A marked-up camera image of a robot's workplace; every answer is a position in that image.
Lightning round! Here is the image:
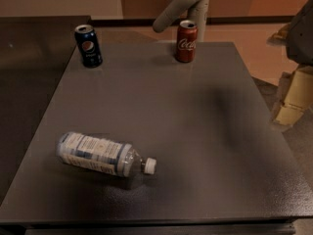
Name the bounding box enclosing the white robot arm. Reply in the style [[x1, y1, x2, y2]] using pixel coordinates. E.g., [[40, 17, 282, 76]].
[[153, 0, 313, 127]]

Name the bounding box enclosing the clear plastic water bottle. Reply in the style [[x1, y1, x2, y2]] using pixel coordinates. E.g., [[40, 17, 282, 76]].
[[57, 132, 157, 178]]

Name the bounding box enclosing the red coke can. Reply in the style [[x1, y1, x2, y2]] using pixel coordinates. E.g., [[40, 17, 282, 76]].
[[175, 20, 198, 63]]

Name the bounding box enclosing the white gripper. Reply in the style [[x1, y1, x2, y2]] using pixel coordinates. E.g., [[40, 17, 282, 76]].
[[272, 0, 313, 126]]

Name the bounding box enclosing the blue pepsi can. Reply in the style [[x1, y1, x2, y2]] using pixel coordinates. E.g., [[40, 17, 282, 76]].
[[74, 24, 103, 68]]

